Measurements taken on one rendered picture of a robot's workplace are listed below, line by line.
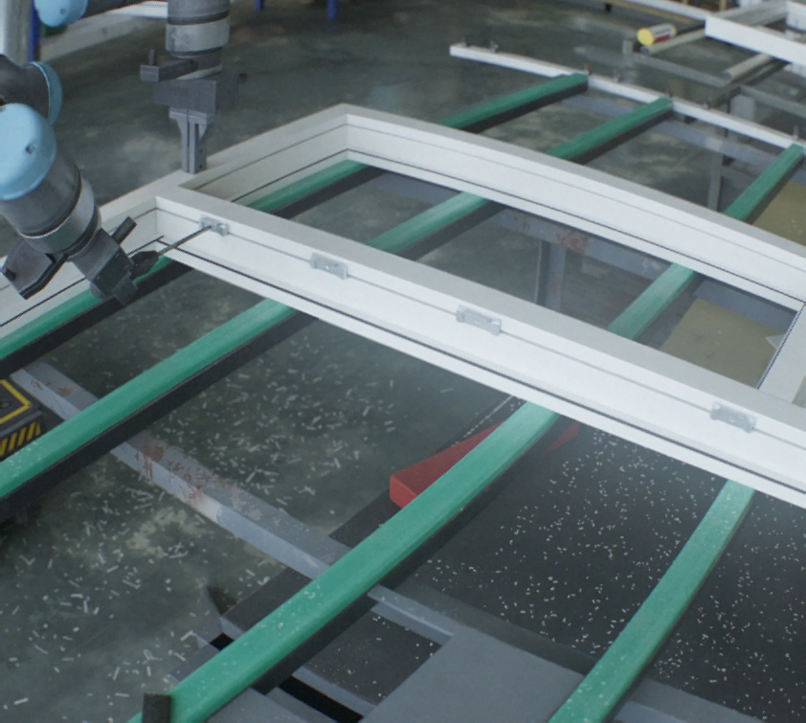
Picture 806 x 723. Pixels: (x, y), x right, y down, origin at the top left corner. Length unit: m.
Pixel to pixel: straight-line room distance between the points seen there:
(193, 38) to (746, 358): 1.01
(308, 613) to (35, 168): 0.45
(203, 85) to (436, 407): 1.44
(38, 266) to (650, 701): 0.71
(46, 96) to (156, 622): 1.21
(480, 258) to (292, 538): 2.44
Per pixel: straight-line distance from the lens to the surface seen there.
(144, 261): 1.17
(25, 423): 2.01
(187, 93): 1.35
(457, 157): 1.52
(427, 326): 1.10
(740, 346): 1.69
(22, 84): 1.05
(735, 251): 1.36
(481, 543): 1.28
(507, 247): 3.38
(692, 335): 1.69
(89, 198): 0.97
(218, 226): 1.25
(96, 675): 1.89
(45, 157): 0.88
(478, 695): 0.75
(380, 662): 1.12
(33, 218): 0.92
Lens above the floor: 1.44
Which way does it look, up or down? 31 degrees down
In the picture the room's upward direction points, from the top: 3 degrees clockwise
